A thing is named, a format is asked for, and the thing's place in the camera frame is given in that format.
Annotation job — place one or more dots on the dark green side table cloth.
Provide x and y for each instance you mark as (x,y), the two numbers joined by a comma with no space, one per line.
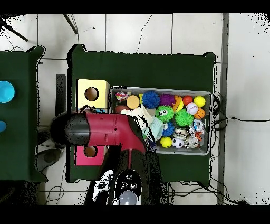
(21,148)

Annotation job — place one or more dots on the blue spiky ball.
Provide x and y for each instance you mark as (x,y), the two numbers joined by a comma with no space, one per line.
(150,99)

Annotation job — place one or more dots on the pale yellow knitted cloth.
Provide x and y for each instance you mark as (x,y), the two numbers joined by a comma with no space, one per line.
(135,113)

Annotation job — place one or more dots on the orange round disc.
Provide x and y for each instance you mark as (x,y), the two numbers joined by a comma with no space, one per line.
(133,102)

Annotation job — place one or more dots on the dark grey stand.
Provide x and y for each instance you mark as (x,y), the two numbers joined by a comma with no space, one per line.
(61,93)

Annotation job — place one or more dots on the yellow ball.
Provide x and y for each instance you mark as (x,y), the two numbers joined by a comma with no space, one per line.
(199,101)
(166,142)

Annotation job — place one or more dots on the green spiky ball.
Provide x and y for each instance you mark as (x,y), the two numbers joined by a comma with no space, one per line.
(184,117)

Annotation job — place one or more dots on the small blue cup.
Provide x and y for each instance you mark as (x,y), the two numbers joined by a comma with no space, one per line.
(2,126)

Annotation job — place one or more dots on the purple spiky ball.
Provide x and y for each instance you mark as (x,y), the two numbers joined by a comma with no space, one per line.
(167,99)

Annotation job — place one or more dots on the white baseball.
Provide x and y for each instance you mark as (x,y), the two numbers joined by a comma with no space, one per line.
(193,108)

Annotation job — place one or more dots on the black stand leg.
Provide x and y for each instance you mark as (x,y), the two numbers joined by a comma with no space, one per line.
(71,24)
(14,33)

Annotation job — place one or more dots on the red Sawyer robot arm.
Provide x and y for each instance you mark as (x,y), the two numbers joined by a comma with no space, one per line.
(105,129)

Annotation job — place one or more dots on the blue round bowl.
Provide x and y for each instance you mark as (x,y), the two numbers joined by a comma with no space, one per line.
(5,91)

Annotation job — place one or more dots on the wooden box with three holes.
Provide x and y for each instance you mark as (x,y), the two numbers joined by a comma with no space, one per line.
(99,95)

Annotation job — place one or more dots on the green fuzzy ball with eyes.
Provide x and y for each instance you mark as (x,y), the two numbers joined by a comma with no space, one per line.
(164,113)

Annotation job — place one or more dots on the mint green knitted cloth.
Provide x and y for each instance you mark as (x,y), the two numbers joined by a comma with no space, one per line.
(157,127)

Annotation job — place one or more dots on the clear mesh bin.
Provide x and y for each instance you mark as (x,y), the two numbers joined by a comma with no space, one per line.
(204,150)

